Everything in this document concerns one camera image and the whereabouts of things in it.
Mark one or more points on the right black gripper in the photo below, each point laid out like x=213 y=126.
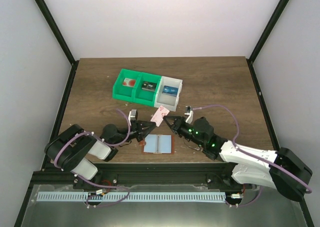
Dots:
x=177 y=125

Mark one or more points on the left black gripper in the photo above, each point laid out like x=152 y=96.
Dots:
x=140 y=133

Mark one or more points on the white red credit card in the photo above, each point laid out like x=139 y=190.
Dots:
x=159 y=115

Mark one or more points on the brown leather card holder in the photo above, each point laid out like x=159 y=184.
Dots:
x=158 y=144

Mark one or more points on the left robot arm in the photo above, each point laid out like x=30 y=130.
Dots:
x=69 y=149

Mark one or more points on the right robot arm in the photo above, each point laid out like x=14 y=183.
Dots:
x=279 y=169

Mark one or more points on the blue VIP card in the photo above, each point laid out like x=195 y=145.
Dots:
x=170 y=90

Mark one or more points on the black card in bin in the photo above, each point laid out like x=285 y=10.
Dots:
x=149 y=86

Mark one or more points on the white storage bin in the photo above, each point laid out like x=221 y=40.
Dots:
x=170 y=102

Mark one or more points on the middle green storage bin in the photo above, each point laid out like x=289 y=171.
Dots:
x=145 y=97

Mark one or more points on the green storage bin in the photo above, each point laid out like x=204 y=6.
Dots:
x=145 y=97
x=120 y=92

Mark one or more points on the left green storage bin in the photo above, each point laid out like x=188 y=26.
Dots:
x=120 y=92

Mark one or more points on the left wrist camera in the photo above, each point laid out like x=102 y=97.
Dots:
x=133 y=116

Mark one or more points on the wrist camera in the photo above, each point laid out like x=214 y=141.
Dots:
x=189 y=114
x=133 y=116

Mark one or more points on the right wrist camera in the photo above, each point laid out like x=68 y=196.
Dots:
x=189 y=114

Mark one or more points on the black aluminium frame rail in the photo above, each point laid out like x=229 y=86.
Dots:
x=214 y=175

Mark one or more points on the light blue slotted cable duct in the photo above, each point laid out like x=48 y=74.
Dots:
x=202 y=197

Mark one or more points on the right black frame post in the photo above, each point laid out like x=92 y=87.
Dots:
x=280 y=7

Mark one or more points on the black frame post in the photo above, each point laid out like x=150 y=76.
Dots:
x=280 y=7
x=44 y=9

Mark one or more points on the left black frame post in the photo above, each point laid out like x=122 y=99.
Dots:
x=44 y=9

